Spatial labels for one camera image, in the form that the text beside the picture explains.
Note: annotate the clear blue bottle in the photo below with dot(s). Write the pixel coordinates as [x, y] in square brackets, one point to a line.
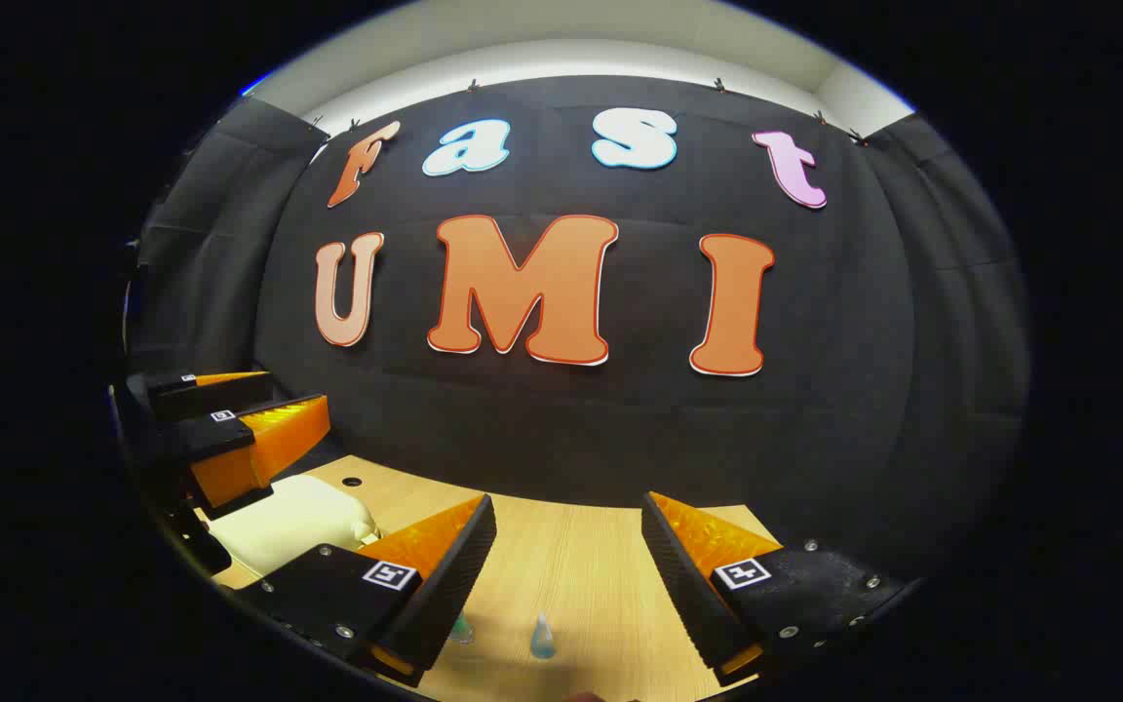
[461, 631]

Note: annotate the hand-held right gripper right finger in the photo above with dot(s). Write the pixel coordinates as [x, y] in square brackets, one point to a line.
[683, 585]

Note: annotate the white tube with blue cap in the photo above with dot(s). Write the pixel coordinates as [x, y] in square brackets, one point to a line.
[542, 639]

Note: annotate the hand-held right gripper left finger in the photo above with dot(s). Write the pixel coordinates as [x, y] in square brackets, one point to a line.
[454, 575]

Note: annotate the pale yellow suitcase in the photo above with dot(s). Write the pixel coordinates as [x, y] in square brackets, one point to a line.
[289, 522]

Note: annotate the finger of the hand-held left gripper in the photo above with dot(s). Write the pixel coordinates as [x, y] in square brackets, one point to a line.
[211, 439]
[201, 395]

